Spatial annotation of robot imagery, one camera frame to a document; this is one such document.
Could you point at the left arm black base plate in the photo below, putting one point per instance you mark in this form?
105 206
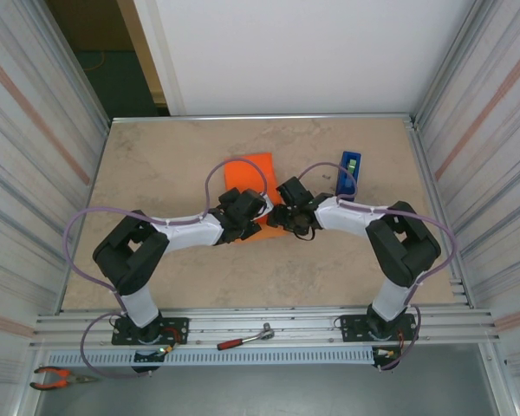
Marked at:
177 325

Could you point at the orange wrapping paper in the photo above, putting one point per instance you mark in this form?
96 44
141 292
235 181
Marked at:
247 173

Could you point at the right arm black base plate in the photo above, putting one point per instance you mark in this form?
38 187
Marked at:
351 329

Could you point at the blue tape dispenser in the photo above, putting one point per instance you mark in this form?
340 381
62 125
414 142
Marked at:
346 186

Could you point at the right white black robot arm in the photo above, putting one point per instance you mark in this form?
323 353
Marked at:
403 242

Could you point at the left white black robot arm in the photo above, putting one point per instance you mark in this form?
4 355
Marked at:
130 255

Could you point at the wide aluminium frame rail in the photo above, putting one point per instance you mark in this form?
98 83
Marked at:
303 323

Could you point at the white door frame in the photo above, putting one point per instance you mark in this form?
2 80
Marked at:
160 56

